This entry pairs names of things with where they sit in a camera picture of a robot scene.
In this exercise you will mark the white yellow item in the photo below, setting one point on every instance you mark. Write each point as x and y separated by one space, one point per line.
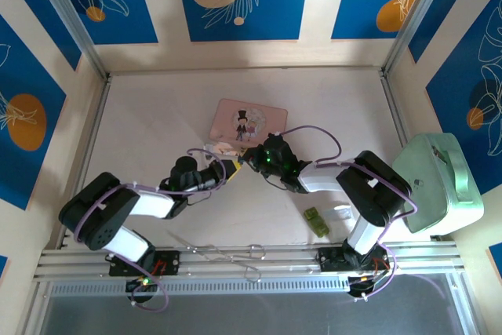
217 148

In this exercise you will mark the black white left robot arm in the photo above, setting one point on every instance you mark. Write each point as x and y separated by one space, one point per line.
117 203

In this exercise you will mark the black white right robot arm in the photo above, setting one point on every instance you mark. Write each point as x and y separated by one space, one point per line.
321 178

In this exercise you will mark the pink wedding couple tin box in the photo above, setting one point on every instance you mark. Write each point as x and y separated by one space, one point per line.
251 121

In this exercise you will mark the green toy brick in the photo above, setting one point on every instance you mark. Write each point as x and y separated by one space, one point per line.
311 213

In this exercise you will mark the small green toy car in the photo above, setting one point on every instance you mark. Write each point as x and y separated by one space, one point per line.
321 228

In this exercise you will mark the clear plastic piece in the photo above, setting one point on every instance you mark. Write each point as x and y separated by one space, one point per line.
337 212

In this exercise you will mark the mint green carry case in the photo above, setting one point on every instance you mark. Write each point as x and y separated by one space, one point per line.
435 190

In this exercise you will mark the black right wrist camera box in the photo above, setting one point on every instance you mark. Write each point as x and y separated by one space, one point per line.
276 144

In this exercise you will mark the aluminium front frame rail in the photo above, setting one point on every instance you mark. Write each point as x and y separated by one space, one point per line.
282 262

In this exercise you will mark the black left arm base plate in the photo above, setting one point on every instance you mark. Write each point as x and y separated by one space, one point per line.
168 262

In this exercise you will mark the aluminium side frame rail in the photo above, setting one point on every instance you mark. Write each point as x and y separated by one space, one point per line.
394 111
84 162

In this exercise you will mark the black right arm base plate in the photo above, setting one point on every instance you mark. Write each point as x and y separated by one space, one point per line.
331 260

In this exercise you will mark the aluminium frame post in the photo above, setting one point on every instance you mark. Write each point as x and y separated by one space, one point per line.
415 17
66 17

